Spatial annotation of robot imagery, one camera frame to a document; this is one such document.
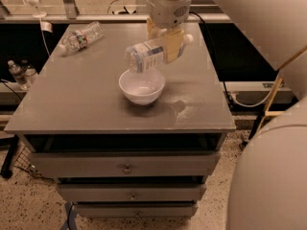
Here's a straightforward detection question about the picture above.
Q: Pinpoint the blue label plastic bottle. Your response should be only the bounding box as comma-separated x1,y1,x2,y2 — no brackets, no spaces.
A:
125,34,194,73

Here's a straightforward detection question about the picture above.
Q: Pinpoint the clear bottle red label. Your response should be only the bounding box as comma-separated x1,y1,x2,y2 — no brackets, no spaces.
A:
59,22,105,56

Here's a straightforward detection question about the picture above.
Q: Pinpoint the middle grey drawer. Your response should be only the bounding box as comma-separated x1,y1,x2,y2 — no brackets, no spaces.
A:
57,184,206,202

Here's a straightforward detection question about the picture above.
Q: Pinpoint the small clear bottle left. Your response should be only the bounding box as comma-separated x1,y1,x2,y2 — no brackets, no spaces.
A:
8,60,30,91

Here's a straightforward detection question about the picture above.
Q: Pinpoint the white bowl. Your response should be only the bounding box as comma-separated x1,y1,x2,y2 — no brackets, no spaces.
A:
118,69,166,105

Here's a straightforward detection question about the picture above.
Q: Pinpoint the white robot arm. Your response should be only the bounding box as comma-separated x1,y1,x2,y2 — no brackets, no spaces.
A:
213,0,307,230

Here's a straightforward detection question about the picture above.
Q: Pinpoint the metal railing frame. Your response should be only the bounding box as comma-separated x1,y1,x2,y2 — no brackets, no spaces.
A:
0,0,231,25

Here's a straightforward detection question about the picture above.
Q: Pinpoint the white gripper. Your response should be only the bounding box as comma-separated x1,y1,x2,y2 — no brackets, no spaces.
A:
146,0,192,63

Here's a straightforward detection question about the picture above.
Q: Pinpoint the grey drawer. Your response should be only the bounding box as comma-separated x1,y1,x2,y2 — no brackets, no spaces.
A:
76,203,198,218
57,184,206,202
30,152,220,178

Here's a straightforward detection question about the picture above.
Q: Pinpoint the grey drawer cabinet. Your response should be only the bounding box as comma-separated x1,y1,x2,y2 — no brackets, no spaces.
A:
6,23,235,207

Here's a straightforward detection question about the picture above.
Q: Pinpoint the white cable right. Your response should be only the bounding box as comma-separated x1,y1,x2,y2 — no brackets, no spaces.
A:
230,87,274,109

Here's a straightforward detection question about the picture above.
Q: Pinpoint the top grey drawer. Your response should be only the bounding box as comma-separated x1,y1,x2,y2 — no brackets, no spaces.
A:
30,152,220,178

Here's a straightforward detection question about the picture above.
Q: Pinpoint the black cable behind cabinet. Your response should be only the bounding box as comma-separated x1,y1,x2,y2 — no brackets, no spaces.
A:
189,11,234,108

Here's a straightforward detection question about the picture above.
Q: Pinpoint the bottom grey drawer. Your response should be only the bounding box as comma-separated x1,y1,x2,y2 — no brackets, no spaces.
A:
76,203,198,218

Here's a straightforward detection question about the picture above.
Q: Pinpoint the white round lamp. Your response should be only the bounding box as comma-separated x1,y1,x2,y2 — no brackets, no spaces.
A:
26,0,47,19

